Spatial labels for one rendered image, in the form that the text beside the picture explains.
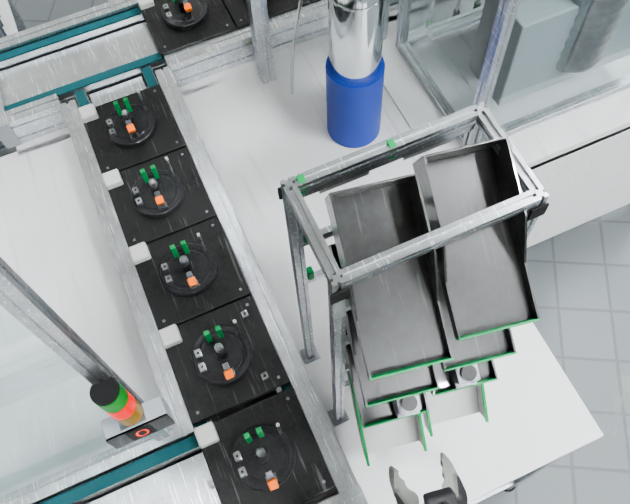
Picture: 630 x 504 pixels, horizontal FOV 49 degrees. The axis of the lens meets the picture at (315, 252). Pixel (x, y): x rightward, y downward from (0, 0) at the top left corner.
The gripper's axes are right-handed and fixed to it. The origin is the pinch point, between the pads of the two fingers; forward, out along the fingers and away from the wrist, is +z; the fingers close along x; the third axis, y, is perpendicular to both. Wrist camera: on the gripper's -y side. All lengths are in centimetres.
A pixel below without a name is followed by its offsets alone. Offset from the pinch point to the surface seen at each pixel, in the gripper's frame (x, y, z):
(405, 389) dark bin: 1.1, -8.9, 8.5
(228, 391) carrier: -32, 18, 42
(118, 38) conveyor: -45, -28, 154
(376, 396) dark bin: -4.1, -8.9, 8.6
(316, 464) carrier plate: -16.5, 26.6, 23.1
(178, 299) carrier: -40, 7, 65
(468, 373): 14.7, -2.1, 13.9
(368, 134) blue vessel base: 20, -5, 103
